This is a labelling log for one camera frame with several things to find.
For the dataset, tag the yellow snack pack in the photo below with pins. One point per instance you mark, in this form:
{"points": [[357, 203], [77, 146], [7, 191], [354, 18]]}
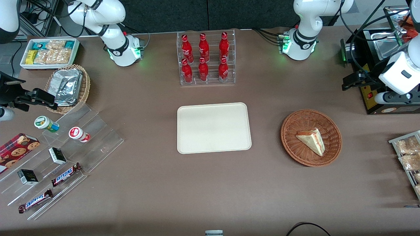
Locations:
{"points": [[31, 57]]}

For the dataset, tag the white rectangular snack bin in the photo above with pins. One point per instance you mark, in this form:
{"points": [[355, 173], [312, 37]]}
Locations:
{"points": [[75, 49]]}

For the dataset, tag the brown Snickers bar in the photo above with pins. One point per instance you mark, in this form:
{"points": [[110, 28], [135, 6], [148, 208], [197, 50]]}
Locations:
{"points": [[65, 174], [35, 201]]}

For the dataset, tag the clear bag of snacks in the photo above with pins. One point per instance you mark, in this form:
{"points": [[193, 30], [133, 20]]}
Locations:
{"points": [[407, 146], [416, 177], [417, 189], [410, 162]]}

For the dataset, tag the tan wicker basket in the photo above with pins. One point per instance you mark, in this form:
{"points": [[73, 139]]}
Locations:
{"points": [[84, 88]]}

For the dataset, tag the black hot food display case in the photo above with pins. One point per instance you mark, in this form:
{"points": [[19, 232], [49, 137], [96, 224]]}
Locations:
{"points": [[374, 101]]}

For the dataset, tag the red lid yoghurt cup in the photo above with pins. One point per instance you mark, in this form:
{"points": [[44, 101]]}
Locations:
{"points": [[77, 133]]}

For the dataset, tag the cream plastic tray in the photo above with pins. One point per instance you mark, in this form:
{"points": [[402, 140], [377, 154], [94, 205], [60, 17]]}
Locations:
{"points": [[213, 127]]}

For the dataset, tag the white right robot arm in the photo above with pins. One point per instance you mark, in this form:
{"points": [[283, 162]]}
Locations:
{"points": [[115, 46]]}

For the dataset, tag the aluminium frame shelf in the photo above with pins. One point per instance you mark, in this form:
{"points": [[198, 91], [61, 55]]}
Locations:
{"points": [[39, 16]]}

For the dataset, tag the steel food pan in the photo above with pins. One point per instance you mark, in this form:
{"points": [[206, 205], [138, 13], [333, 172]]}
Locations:
{"points": [[384, 42]]}

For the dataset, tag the brown round wicker basket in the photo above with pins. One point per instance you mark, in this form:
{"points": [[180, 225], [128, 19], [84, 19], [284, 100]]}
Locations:
{"points": [[295, 144]]}

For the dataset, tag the teal snack pack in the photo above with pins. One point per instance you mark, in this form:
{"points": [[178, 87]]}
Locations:
{"points": [[38, 45], [69, 44]]}

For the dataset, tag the small black white box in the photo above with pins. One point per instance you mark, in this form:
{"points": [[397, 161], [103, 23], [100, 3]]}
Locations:
{"points": [[28, 177], [57, 155]]}

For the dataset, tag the clear bag of crackers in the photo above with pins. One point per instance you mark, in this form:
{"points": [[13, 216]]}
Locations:
{"points": [[61, 56], [55, 44], [42, 56]]}

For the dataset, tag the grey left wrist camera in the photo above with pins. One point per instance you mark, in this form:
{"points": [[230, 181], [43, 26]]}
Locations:
{"points": [[398, 98]]}

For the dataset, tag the clear acrylic bottle rack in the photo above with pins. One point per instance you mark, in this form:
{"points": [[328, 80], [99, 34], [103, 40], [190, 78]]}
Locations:
{"points": [[213, 82]]}

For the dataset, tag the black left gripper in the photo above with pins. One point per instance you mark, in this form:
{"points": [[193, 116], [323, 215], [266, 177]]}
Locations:
{"points": [[373, 74]]}

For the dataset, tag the red food in case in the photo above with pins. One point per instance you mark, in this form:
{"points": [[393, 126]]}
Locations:
{"points": [[411, 28]]}

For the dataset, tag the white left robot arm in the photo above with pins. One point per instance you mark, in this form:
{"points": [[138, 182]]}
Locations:
{"points": [[305, 19]]}

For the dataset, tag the green lid yoghurt cup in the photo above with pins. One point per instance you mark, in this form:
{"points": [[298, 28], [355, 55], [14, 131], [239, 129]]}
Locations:
{"points": [[44, 123]]}

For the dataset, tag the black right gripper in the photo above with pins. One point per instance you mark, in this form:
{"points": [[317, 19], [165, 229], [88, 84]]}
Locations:
{"points": [[10, 92]]}

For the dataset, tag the red cola bottle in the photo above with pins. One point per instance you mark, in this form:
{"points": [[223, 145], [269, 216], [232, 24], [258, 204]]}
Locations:
{"points": [[224, 46], [203, 71], [223, 70], [186, 49], [186, 72], [203, 48]]}

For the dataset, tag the clear acrylic stepped display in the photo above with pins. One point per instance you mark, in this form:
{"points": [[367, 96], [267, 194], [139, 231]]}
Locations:
{"points": [[98, 141]]}

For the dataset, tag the silver foil pack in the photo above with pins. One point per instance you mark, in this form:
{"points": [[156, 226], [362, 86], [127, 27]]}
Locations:
{"points": [[67, 83], [65, 103]]}

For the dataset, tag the triangular sandwich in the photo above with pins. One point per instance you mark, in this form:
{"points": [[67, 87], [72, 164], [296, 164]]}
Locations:
{"points": [[313, 141]]}

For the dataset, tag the red cookie box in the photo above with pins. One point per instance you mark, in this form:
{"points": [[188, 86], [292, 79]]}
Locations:
{"points": [[16, 149]]}

